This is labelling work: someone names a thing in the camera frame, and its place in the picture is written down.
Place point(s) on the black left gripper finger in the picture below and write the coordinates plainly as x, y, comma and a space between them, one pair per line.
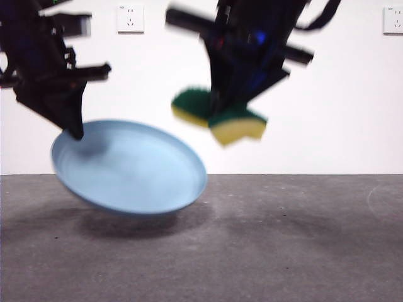
78, 110
53, 104

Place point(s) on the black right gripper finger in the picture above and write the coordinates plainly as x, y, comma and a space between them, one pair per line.
255, 78
225, 72

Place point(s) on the yellow sponge with green scourer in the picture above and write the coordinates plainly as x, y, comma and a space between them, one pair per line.
239, 132

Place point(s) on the light blue round plate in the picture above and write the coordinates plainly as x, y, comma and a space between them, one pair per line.
135, 176

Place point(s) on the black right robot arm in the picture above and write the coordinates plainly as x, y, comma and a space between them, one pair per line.
248, 15

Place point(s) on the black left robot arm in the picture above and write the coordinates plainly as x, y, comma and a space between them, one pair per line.
28, 47

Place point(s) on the white wall socket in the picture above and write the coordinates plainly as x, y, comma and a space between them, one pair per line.
130, 19
393, 20

